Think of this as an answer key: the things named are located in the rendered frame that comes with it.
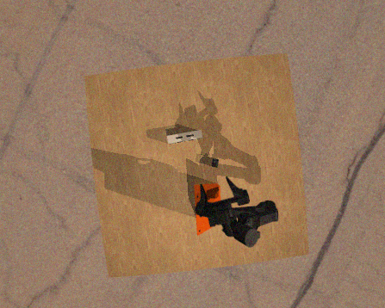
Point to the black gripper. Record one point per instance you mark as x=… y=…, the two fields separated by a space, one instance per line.
x=240 y=196

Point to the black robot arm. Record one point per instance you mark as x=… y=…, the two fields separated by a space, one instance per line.
x=249 y=219

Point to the black two-prong charger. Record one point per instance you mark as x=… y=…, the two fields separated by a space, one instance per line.
x=215 y=163

